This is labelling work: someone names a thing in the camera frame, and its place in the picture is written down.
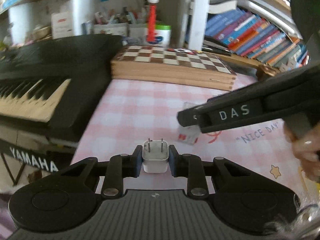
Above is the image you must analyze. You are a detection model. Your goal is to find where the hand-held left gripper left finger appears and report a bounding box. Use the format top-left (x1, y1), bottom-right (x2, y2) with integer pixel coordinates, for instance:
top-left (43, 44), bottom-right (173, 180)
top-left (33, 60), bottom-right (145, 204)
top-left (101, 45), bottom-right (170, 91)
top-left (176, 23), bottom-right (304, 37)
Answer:
top-left (59, 144), bottom-right (143, 197)

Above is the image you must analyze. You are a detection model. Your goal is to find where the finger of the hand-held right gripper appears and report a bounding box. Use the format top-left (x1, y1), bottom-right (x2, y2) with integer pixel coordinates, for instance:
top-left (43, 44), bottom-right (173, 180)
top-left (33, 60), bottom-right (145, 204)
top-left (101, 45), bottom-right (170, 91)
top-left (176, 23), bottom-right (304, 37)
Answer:
top-left (177, 102), bottom-right (208, 128)

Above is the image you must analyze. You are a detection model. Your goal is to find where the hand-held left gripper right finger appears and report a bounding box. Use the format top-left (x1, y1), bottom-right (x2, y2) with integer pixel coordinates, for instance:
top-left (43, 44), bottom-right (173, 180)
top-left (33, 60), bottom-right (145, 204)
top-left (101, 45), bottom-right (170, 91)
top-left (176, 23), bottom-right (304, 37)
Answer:
top-left (169, 145), bottom-right (251, 198)

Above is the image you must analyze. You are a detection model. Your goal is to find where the white plug charger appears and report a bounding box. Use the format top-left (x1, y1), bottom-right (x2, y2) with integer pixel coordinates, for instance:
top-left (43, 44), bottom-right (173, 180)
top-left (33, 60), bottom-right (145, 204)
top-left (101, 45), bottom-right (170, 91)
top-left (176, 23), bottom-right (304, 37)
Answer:
top-left (142, 138), bottom-right (169, 174)

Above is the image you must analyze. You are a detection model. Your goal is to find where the small white box red print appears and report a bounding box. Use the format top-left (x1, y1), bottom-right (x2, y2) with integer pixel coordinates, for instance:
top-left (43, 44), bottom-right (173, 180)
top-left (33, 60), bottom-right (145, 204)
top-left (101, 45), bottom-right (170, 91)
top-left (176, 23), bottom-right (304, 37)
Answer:
top-left (178, 102), bottom-right (200, 146)

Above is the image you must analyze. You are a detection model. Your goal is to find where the person's right hand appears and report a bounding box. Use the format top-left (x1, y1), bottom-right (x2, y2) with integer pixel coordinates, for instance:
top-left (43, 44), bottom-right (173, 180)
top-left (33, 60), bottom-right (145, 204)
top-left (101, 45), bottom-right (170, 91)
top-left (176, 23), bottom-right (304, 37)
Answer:
top-left (283, 122), bottom-right (320, 181)

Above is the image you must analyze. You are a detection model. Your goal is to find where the pink checked tablecloth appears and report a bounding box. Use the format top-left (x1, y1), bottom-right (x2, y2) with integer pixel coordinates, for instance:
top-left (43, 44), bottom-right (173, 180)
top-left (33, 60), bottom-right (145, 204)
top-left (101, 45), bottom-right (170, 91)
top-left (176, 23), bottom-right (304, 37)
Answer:
top-left (70, 72), bottom-right (320, 205)

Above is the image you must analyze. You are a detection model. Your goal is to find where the wooden chessboard box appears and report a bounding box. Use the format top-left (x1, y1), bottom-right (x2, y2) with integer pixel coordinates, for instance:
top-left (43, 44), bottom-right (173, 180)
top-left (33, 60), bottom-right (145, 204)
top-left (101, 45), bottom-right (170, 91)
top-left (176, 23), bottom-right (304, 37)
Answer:
top-left (110, 45), bottom-right (238, 91)

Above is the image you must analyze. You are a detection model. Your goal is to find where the long row of books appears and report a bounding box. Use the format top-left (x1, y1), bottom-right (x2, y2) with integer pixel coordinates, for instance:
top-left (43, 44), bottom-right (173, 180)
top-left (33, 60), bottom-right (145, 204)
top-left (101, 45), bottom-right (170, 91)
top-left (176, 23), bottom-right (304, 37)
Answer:
top-left (203, 7), bottom-right (310, 68)

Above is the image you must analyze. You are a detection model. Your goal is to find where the white jar green lid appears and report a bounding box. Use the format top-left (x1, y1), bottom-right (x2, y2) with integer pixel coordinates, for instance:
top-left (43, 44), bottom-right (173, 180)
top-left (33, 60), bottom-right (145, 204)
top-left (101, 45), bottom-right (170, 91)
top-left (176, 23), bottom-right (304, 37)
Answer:
top-left (153, 24), bottom-right (172, 48)

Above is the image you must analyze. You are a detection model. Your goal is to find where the white bookshelf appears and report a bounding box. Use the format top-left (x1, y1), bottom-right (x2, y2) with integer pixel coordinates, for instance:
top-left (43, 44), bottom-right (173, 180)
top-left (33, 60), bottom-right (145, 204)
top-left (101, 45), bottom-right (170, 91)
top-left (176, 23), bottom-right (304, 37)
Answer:
top-left (0, 0), bottom-right (310, 63)

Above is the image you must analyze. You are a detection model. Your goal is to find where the red bottle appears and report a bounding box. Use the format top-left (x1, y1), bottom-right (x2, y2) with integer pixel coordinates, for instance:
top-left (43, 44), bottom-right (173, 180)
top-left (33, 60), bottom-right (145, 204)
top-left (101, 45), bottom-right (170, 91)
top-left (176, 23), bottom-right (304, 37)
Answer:
top-left (146, 0), bottom-right (159, 44)

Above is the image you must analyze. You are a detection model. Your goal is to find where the desk organiser with pens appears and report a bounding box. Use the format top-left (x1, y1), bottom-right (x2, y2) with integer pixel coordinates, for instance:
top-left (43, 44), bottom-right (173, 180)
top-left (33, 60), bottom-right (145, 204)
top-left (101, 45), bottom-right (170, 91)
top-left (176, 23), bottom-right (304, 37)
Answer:
top-left (92, 4), bottom-right (148, 39)

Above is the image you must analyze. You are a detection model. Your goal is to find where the black electronic keyboard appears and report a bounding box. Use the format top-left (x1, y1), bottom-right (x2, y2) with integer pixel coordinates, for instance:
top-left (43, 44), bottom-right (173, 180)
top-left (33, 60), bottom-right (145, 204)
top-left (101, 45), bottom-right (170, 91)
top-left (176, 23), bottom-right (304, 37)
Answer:
top-left (0, 34), bottom-right (123, 188)

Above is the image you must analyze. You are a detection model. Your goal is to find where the grey fuzzy cloth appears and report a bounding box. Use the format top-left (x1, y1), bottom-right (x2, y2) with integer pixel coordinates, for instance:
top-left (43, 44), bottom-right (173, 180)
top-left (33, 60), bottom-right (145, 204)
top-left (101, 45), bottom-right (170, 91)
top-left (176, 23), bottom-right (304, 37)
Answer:
top-left (264, 199), bottom-right (320, 237)

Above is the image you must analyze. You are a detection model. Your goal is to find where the white box red label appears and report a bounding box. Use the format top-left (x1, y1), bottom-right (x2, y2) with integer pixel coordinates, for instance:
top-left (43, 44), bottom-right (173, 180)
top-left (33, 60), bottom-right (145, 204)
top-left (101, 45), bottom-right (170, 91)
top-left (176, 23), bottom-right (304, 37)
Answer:
top-left (51, 11), bottom-right (73, 39)

